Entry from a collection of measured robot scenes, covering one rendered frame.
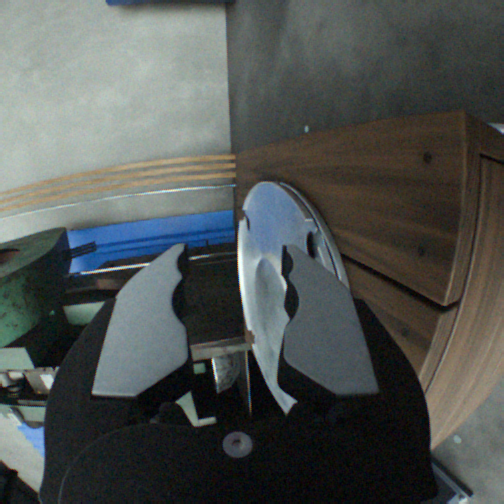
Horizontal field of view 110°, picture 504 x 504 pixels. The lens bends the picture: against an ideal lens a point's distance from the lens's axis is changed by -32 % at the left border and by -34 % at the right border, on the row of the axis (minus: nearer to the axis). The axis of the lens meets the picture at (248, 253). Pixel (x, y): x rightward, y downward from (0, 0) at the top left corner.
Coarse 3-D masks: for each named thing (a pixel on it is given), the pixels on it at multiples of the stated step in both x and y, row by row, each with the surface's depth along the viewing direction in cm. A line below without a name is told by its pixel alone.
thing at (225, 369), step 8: (208, 360) 110; (216, 360) 81; (224, 360) 82; (232, 360) 85; (216, 368) 81; (224, 368) 82; (232, 368) 84; (216, 376) 80; (224, 376) 82; (232, 376) 85; (216, 384) 99; (224, 384) 84
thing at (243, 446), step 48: (144, 432) 4; (192, 432) 4; (240, 432) 5; (288, 432) 5; (336, 432) 4; (96, 480) 3; (144, 480) 3; (192, 480) 4; (240, 480) 4; (288, 480) 4; (336, 480) 4; (384, 480) 3
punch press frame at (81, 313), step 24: (72, 288) 108; (96, 288) 111; (72, 312) 92; (96, 312) 96; (24, 336) 67; (48, 336) 77; (72, 336) 117; (0, 360) 59; (24, 360) 62; (0, 408) 62; (24, 408) 66; (192, 408) 73
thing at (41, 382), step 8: (64, 352) 79; (56, 368) 71; (32, 376) 69; (40, 376) 70; (48, 376) 71; (32, 384) 69; (40, 384) 71; (48, 384) 71; (40, 392) 71; (48, 392) 72
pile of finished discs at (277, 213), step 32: (256, 192) 32; (288, 192) 22; (256, 224) 34; (288, 224) 24; (320, 224) 20; (256, 256) 35; (320, 256) 19; (256, 288) 35; (256, 320) 40; (288, 320) 26; (256, 352) 41
